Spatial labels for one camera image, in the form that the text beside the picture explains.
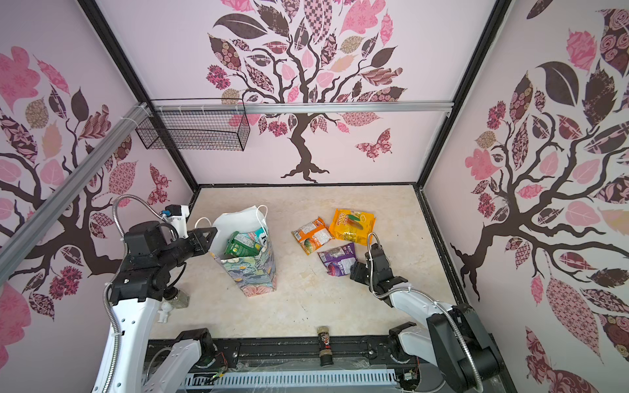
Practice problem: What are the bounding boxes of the yellow orange snack bag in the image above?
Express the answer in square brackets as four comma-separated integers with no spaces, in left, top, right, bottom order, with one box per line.
[329,209,377,246]

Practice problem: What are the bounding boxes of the teal snack bag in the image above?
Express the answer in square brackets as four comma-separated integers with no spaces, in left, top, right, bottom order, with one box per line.
[248,227,268,247]

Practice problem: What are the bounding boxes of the aluminium rail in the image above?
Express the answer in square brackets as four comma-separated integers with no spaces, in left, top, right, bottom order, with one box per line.
[1,103,149,283]
[154,101,454,115]

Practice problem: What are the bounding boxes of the purple snack bag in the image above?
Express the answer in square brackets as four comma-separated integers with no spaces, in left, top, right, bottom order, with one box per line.
[318,242,357,277]

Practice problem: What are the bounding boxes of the floral paper bag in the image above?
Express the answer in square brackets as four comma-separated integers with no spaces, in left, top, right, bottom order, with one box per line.
[195,205,277,297]

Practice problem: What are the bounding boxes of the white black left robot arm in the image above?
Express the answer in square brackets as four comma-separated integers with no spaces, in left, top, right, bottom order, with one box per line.
[93,221,217,392]

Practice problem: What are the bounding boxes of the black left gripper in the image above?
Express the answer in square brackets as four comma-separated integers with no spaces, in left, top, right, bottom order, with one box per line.
[157,227,218,271]

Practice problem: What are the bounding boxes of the small brown black bottle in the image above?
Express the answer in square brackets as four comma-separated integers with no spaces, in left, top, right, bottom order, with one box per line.
[317,326,334,367]

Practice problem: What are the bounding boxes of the aluminium rail back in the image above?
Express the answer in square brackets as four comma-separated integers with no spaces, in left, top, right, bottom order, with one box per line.
[154,101,454,115]

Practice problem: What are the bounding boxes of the orange snack bag with label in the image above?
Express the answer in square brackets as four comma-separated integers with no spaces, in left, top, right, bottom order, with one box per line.
[292,217,334,255]

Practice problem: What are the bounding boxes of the black wire basket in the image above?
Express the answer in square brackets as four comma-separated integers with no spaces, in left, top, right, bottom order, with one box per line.
[135,98,252,152]

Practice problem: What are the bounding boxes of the aluminium rail left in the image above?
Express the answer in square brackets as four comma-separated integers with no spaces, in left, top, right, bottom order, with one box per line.
[1,103,149,283]

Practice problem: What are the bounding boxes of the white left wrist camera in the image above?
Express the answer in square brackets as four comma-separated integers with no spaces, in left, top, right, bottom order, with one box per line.
[162,205,190,238]

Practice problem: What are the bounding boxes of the left metal flexible conduit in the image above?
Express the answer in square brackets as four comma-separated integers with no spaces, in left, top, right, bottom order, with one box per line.
[102,194,179,392]

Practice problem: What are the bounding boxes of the white slotted cable duct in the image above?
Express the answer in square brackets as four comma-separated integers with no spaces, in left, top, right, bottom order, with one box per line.
[180,369,398,391]

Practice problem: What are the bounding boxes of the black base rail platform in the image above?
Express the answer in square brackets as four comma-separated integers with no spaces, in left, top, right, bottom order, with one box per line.
[90,332,517,393]

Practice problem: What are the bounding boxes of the green white snack bag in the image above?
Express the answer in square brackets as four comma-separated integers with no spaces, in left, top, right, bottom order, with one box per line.
[224,231,262,257]

